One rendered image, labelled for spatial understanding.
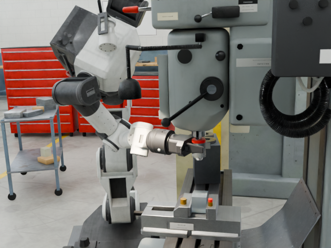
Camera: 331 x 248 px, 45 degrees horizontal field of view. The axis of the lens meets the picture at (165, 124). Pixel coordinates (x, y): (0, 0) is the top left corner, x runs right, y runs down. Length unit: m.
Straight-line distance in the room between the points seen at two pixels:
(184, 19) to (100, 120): 0.61
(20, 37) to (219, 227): 10.67
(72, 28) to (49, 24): 9.73
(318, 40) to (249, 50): 0.29
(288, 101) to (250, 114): 0.11
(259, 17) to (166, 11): 0.26
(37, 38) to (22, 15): 0.72
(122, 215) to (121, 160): 0.36
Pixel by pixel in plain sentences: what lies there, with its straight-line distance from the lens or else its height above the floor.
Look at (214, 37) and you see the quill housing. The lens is 1.18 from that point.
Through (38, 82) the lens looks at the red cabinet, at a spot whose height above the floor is 0.90.
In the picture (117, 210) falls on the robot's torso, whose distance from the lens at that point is 2.14.
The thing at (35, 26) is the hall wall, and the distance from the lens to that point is 11.53.
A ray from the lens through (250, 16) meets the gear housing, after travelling 1.16.
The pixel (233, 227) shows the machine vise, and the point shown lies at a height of 0.97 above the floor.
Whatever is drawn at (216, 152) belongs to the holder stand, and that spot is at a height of 1.08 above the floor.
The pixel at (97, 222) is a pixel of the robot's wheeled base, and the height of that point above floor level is 0.57.
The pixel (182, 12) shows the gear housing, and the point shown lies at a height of 1.67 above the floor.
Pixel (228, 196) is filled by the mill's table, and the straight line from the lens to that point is 1.75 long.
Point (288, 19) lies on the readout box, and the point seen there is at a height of 1.64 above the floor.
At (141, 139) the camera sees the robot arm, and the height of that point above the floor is 1.25.
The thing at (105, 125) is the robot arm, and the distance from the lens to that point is 1.61.
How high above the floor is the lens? 1.62
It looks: 13 degrees down
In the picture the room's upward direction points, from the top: 2 degrees counter-clockwise
